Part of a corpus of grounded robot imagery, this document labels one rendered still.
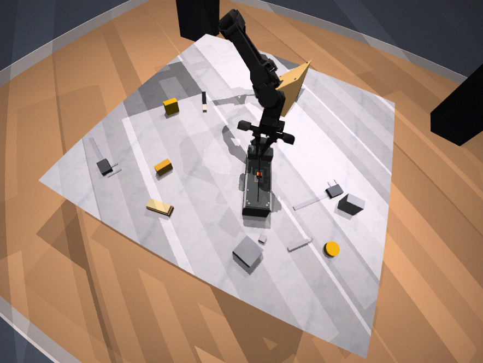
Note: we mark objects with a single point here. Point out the yellow short cylinder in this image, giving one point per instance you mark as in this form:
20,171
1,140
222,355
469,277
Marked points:
331,249

